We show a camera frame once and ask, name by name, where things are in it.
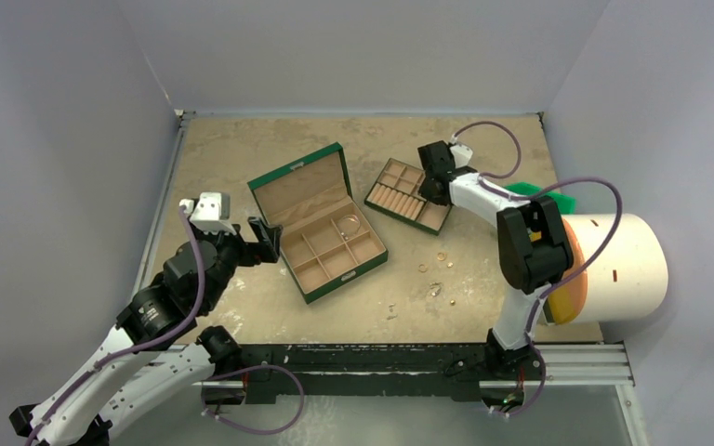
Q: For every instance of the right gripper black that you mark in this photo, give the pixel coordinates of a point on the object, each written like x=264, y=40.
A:
x=432, y=181

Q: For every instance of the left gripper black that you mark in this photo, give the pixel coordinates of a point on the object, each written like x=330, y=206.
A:
x=256, y=252

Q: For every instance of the green ring tray insert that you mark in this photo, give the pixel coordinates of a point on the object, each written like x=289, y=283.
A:
x=395, y=193

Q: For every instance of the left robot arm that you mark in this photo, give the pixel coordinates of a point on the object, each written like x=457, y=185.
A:
x=109, y=391

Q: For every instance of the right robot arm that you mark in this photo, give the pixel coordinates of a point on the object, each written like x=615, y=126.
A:
x=533, y=247

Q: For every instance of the green jewelry box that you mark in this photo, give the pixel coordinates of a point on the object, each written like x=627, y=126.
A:
x=327, y=241

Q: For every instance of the green plastic bin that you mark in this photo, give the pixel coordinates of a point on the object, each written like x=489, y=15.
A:
x=566, y=204

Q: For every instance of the white cylinder orange lid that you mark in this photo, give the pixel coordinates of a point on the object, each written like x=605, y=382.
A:
x=628, y=280

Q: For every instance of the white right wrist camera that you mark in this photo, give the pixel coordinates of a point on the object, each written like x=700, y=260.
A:
x=461, y=154

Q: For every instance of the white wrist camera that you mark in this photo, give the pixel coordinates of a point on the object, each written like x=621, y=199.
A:
x=461, y=154
x=209, y=213

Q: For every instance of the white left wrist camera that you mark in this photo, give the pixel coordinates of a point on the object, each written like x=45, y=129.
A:
x=209, y=213

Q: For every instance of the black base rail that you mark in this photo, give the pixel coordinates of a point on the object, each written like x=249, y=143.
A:
x=260, y=373

